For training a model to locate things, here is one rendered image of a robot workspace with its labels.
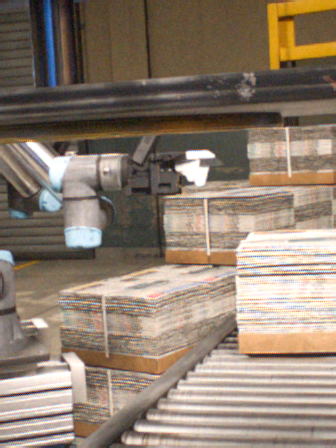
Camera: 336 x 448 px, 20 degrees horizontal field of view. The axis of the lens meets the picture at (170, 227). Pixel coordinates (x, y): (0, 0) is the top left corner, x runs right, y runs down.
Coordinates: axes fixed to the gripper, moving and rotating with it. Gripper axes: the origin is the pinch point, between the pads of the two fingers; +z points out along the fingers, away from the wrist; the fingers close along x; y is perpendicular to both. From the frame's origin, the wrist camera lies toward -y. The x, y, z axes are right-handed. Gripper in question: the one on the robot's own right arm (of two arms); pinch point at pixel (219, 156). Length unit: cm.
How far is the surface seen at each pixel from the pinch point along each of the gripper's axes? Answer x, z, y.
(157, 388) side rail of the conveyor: 10.7, -12.6, 45.6
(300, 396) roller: 16, 15, 47
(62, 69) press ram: 117, 0, 5
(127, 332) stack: -82, -38, 41
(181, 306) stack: -87, -23, 34
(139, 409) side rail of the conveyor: 25, -13, 47
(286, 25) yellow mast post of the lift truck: -242, 6, -86
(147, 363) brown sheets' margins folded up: -80, -32, 50
